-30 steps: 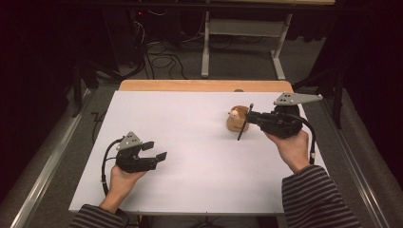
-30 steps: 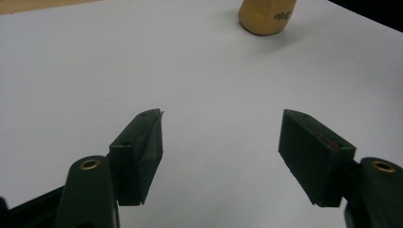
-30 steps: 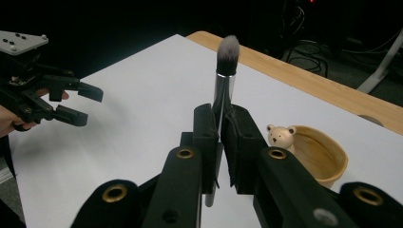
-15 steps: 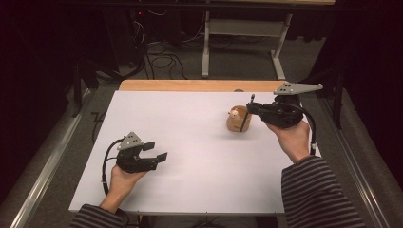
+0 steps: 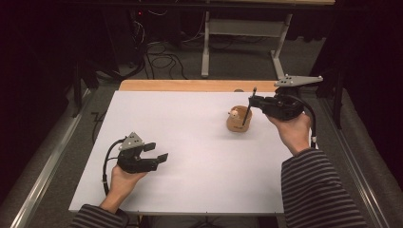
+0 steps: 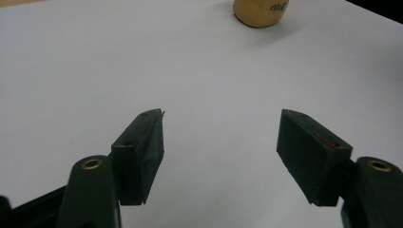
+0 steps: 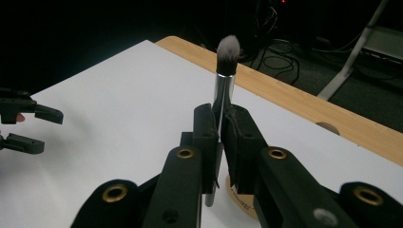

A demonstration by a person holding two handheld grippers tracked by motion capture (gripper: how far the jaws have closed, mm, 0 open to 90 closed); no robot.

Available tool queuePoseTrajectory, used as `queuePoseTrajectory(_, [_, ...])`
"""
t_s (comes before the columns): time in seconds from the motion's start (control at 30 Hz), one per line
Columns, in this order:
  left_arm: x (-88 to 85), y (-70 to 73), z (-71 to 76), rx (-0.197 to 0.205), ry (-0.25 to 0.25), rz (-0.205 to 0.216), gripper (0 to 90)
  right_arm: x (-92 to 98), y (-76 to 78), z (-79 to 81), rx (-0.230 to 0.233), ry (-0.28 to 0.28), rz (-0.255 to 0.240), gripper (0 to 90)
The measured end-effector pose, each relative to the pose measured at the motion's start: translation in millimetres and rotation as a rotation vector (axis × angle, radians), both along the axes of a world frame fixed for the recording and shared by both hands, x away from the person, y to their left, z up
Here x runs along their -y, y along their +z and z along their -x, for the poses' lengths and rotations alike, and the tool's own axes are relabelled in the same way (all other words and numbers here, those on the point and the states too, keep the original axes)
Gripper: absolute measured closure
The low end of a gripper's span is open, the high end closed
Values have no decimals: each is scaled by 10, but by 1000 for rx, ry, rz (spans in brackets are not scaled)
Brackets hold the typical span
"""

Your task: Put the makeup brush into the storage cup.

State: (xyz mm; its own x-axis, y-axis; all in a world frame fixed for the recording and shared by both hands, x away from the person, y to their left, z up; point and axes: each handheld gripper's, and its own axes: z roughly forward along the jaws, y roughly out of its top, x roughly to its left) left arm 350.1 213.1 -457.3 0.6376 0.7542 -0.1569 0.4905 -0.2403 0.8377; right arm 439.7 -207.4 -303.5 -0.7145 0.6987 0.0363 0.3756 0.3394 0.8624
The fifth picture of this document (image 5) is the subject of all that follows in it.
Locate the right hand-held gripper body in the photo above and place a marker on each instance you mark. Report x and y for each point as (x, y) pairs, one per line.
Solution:
(283, 107)

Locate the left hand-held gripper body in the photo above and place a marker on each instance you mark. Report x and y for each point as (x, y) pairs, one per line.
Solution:
(131, 156)

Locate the black pen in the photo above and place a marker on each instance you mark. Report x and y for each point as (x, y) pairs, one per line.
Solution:
(248, 110)

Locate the yellow pen holder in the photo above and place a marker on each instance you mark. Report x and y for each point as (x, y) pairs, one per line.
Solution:
(236, 125)

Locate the person's right hand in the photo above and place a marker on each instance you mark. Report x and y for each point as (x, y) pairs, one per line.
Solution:
(293, 131)

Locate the person's left hand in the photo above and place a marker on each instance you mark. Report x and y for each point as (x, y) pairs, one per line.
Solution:
(122, 185)

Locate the black metal post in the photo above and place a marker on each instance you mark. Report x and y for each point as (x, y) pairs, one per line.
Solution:
(338, 95)
(77, 91)

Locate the grey metal table frame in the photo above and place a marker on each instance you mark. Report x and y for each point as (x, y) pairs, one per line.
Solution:
(205, 47)

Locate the aluminium floor rail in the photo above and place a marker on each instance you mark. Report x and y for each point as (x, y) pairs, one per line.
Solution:
(358, 180)
(47, 172)

